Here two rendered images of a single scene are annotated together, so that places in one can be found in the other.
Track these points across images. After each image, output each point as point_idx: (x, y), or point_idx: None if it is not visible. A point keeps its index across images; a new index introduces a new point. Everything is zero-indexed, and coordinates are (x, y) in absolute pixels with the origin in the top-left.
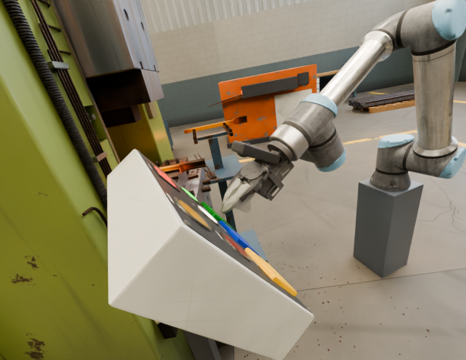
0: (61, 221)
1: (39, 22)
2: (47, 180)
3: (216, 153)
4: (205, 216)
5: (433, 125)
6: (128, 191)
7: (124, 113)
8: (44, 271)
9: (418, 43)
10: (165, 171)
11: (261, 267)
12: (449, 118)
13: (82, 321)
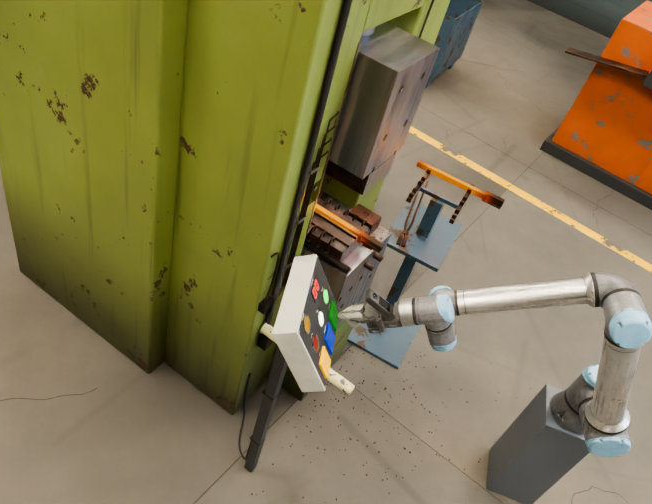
0: (258, 250)
1: (320, 143)
2: (267, 233)
3: (430, 219)
4: (316, 321)
5: (597, 394)
6: (295, 293)
7: None
8: (231, 260)
9: (605, 322)
10: (344, 230)
11: (320, 357)
12: (613, 402)
13: (226, 295)
